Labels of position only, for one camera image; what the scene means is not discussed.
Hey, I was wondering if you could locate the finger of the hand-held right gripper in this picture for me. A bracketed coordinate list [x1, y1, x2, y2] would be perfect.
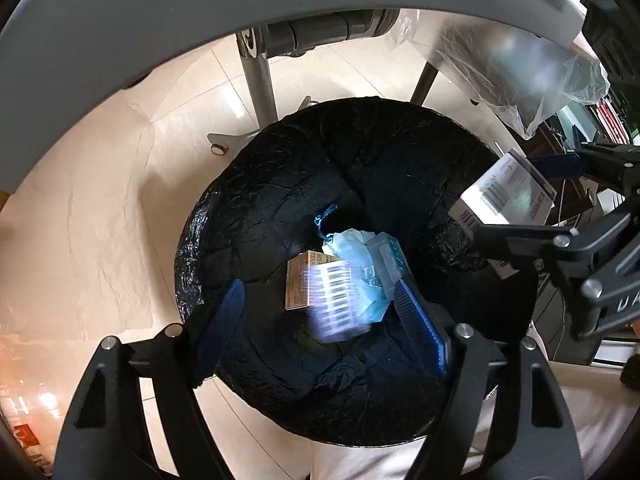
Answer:
[472, 207, 640, 302]
[527, 141, 640, 196]

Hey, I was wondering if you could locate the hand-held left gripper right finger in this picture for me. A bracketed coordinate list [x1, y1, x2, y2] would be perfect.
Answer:
[394, 279, 583, 480]

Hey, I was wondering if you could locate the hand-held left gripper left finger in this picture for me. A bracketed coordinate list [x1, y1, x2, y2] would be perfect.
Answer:
[52, 279, 246, 480]

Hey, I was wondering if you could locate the white barcode box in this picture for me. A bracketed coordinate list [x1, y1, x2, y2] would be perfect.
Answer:
[447, 151, 558, 281]

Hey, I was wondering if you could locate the brown cardboard box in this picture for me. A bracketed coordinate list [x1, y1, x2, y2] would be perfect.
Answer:
[284, 250, 346, 311]

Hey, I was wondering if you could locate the blue plastic bag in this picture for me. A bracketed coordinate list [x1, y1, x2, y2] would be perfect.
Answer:
[314, 205, 396, 323]

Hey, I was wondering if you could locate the bin with black liner bag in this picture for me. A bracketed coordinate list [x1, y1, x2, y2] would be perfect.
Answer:
[172, 95, 541, 446]

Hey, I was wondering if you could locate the clear plastic table cover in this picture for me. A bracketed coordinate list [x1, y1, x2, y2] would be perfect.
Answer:
[395, 7, 611, 141]

